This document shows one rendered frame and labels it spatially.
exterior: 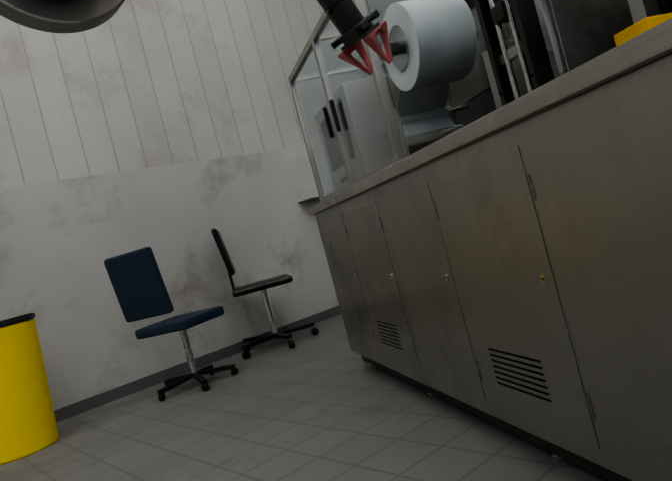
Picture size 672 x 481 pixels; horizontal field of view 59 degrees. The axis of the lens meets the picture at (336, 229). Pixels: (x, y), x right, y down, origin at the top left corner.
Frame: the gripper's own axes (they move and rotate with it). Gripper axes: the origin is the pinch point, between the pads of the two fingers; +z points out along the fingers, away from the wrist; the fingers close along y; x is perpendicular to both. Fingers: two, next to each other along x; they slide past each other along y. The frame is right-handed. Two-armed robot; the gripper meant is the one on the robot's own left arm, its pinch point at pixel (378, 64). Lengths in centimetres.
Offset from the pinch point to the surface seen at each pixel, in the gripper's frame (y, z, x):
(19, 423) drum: 283, 56, 77
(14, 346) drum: 282, 24, 51
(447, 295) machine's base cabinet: 39, 73, -10
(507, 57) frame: -3.0, 21.0, -36.6
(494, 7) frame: -4.3, 9.5, -40.8
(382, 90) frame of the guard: 55, 18, -55
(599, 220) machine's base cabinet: -29, 43, 8
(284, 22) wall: 353, -23, -321
